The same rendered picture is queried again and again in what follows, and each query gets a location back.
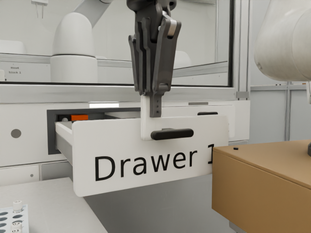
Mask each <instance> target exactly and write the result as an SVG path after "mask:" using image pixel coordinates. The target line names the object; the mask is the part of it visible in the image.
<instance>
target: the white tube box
mask: <svg viewBox="0 0 311 233"><path fill-rule="evenodd" d="M15 222H21V223H22V233H29V221H28V204H25V205H22V212H20V213H14V210H13V207H7V208H0V233H10V232H11V225H12V224H13V223H15Z"/></svg>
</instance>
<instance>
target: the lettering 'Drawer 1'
mask: <svg viewBox="0 0 311 233"><path fill-rule="evenodd" d="M209 147H212V148H211V161H209V162H208V164H212V152H213V147H214V144H211V145H208V148H209ZM194 153H197V150H196V151H193V152H192V151H191V152H190V167H191V166H192V155H193V154H194ZM180 154H181V155H182V156H183V159H176V157H177V156H178V155H180ZM169 157H170V154H168V156H167V160H166V164H165V165H164V161H163V157H162V155H159V158H158V162H157V167H156V165H155V160H154V157H153V156H151V159H152V164H153V168H154V171H155V172H158V168H159V164H160V160H161V161H162V167H163V170H164V171H166V170H167V166H168V161H169ZM99 159H108V160H110V161H111V164H112V171H111V173H110V174H109V175H108V176H106V177H103V178H99ZM140 159H141V160H143V164H138V165H135V166H134V168H133V173H134V174H135V175H141V174H142V173H143V172H144V174H146V160H145V158H143V157H139V158H135V159H134V161H137V160H140ZM185 160H186V157H185V154H184V153H177V154H176V155H175V156H174V160H173V164H174V166H175V168H177V169H181V168H184V167H185V165H183V166H177V165H176V162H177V161H185ZM127 161H131V159H126V160H125V161H124V160H121V177H124V164H125V162H127ZM138 166H143V170H142V171H141V172H139V173H138V172H136V168H137V167H138ZM114 172H115V162H114V160H113V158H111V157H108V156H100V157H95V181H100V180H106V179H109V178H110V177H111V176H112V175H113V174H114Z"/></svg>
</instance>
